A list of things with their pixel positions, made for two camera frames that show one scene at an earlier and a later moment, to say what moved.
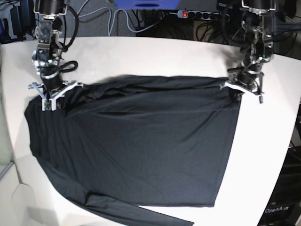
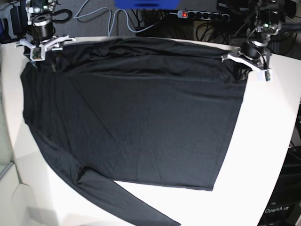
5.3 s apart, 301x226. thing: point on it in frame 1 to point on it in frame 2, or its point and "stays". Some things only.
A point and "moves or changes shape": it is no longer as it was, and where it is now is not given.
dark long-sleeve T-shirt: x=121 y=142 moves or changes shape
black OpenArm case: x=283 y=207 stays
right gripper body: x=247 y=78 to x=254 y=54
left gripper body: x=52 y=88 to x=43 y=41
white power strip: x=186 y=14 stays
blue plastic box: x=146 y=4 stays
